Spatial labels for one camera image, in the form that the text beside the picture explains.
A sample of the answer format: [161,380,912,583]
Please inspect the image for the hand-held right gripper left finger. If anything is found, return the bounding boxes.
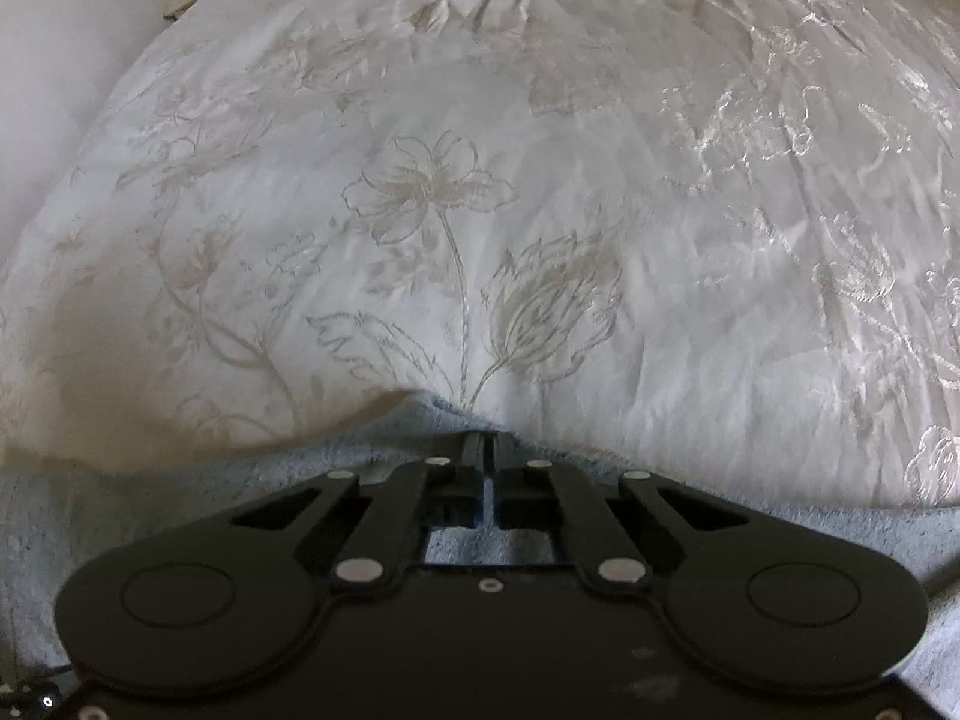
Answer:
[217,433,485,592]

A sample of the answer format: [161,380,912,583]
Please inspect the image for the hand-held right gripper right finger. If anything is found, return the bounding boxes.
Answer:
[491,433,758,592]

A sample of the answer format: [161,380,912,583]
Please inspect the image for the grey speckled pants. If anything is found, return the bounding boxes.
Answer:
[0,388,960,720]

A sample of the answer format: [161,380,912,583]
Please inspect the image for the white floral bedspread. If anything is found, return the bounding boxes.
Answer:
[0,0,960,508]

